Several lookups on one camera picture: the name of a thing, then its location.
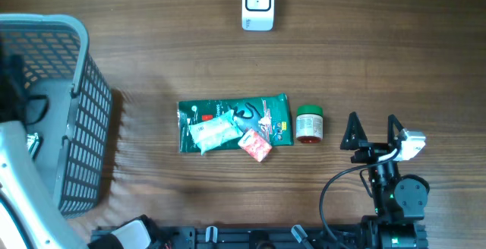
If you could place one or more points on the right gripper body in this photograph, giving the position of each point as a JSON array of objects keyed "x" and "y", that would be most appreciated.
[{"x": 370, "y": 152}]

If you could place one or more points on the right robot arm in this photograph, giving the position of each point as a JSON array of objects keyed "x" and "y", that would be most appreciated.
[{"x": 399, "y": 200}]

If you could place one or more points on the white wipes packet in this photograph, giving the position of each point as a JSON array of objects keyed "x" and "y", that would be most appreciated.
[{"x": 211, "y": 134}]

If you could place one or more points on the green lid jar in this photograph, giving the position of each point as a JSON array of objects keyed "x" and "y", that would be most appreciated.
[{"x": 309, "y": 124}]

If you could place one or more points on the grey plastic mesh basket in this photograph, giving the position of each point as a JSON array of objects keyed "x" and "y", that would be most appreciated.
[{"x": 69, "y": 105}]

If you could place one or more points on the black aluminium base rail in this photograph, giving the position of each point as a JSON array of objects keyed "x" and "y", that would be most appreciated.
[{"x": 348, "y": 236}]

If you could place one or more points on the red white snack packet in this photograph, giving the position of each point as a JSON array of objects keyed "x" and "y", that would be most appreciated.
[{"x": 255, "y": 145}]

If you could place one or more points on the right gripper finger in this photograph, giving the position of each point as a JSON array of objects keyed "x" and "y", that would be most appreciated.
[
  {"x": 354, "y": 137},
  {"x": 393, "y": 129}
]

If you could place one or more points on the green 3M glove package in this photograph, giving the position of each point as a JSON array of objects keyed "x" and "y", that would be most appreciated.
[{"x": 268, "y": 115}]

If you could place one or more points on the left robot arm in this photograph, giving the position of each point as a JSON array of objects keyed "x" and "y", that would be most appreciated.
[{"x": 29, "y": 218}]

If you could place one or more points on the white barcode scanner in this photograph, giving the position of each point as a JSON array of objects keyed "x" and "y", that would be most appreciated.
[{"x": 257, "y": 15}]

